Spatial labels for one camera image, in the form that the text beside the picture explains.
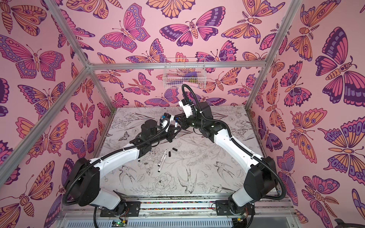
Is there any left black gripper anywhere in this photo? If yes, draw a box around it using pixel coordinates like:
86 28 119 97
146 124 179 146

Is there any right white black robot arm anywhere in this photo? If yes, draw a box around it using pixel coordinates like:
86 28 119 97
174 99 287 214

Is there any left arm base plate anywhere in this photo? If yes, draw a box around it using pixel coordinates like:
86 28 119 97
100 201 141 218

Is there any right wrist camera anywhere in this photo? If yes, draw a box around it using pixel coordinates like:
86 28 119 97
178 99 195 118

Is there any white wire basket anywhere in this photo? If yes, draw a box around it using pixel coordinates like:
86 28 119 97
162 57 207 89

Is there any aluminium rail base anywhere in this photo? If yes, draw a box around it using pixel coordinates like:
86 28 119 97
55 195 301 228

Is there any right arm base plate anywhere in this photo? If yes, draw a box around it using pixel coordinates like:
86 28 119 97
215 200 255 216

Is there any small green circuit board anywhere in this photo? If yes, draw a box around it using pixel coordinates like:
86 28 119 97
111 220 127 228

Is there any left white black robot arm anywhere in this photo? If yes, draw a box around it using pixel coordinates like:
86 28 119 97
62 117 182 210

